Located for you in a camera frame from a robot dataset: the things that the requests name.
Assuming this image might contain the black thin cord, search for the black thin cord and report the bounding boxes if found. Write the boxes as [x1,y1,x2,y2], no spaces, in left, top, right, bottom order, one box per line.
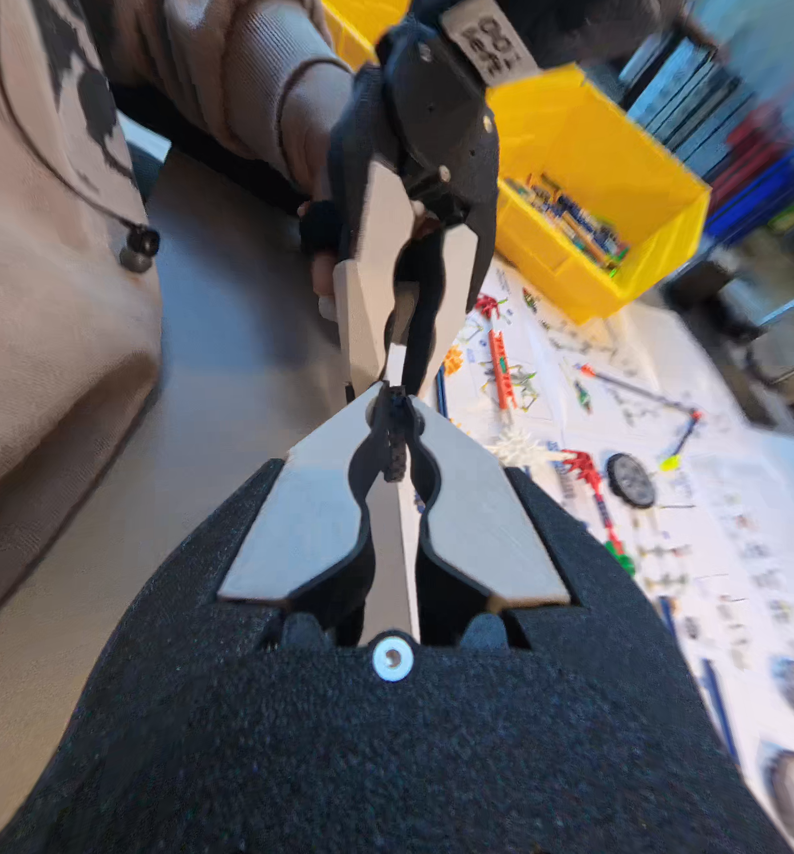
[0,0,161,274]

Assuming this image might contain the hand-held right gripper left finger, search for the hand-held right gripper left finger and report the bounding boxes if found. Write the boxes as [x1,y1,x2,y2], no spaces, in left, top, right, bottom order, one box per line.
[220,387,387,628]

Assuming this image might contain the large fold-out instruction sheet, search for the large fold-out instruction sheet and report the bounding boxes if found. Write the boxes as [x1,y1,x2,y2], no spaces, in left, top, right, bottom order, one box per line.
[431,261,794,854]

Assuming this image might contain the colourful rod and connector model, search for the colourful rod and connector model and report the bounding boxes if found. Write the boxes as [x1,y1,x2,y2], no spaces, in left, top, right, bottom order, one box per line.
[437,294,638,577]

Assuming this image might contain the person's left hand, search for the person's left hand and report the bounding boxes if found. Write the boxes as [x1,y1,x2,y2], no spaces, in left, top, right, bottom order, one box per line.
[310,247,342,324]

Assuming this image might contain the grey desk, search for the grey desk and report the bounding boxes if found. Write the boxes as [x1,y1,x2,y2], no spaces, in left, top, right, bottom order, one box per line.
[0,114,504,854]

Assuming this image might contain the yellow plastic parts bin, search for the yellow plastic parts bin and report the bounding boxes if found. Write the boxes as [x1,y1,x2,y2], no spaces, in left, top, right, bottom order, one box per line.
[484,60,713,325]
[320,0,411,70]

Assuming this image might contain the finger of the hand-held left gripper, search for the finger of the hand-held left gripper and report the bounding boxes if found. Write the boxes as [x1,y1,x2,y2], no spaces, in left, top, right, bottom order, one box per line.
[333,161,418,399]
[395,221,480,401]

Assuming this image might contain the thick blue plastic rod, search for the thick blue plastic rod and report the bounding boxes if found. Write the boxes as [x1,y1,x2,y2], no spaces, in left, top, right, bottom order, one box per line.
[697,661,742,768]

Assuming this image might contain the blue rods with small connectors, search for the blue rods with small connectors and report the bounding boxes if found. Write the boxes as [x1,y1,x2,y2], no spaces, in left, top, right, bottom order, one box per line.
[577,361,705,471]

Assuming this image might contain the person's left forearm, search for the person's left forearm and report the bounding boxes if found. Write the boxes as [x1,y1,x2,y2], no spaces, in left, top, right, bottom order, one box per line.
[84,0,358,214]

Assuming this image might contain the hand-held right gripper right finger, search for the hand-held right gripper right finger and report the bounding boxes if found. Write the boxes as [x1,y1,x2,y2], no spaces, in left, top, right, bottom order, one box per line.
[404,401,571,628]

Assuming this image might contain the pile of colourful construction pieces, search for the pile of colourful construction pieces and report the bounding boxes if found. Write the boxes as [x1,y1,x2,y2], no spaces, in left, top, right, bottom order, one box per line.
[504,171,631,268]

